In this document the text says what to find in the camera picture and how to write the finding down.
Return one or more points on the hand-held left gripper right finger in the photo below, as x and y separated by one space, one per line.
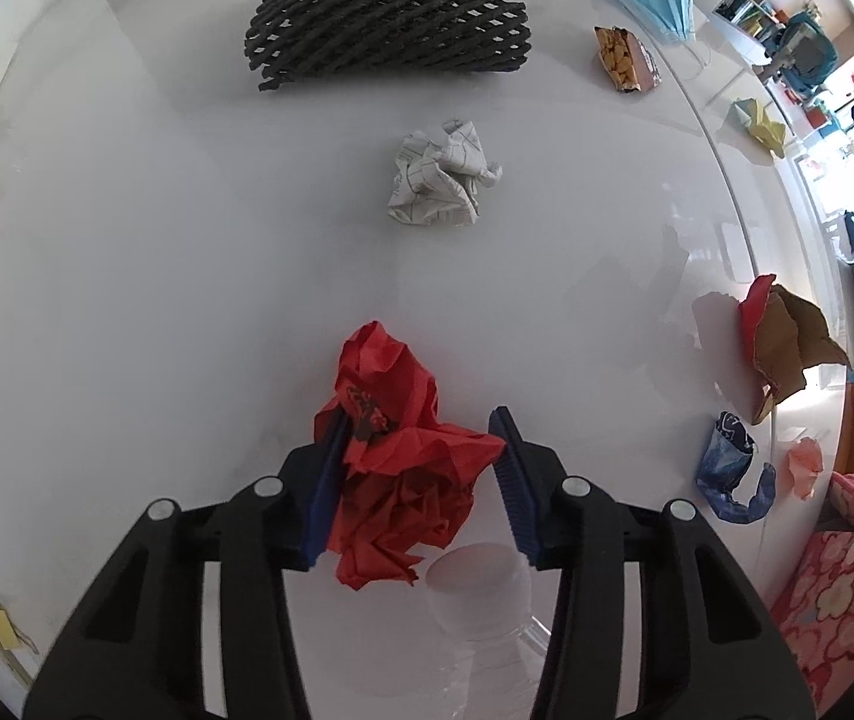
515 495

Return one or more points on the brown and red paper bag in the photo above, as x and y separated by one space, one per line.
783 341

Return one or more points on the pink crumpled paper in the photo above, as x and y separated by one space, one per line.
803 465

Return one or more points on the yellow crumpled paper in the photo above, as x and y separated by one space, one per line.
760 124

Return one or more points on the blue wrapper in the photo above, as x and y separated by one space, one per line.
727 465

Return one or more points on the clear plastic bottle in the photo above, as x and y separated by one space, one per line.
479 589

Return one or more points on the red floral cushion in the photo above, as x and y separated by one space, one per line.
839 607

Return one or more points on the yellow sticky note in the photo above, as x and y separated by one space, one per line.
0 624

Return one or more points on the white crumpled paper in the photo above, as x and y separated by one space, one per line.
438 172

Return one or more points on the red paper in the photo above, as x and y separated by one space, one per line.
397 465

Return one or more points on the orange snack packet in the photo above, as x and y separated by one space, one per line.
625 60

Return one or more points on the black foam net sleeve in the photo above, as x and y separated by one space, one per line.
389 11

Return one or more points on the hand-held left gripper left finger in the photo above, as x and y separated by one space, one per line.
325 495

